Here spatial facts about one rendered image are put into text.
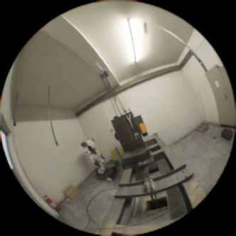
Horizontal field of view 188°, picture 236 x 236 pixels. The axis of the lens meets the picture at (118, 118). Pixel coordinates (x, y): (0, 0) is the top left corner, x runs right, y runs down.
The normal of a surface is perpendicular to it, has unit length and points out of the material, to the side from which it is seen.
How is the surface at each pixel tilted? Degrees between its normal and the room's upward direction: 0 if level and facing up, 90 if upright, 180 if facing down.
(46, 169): 90
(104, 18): 180
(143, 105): 90
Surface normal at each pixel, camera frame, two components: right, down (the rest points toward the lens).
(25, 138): 0.88, -0.40
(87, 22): 0.39, 0.92
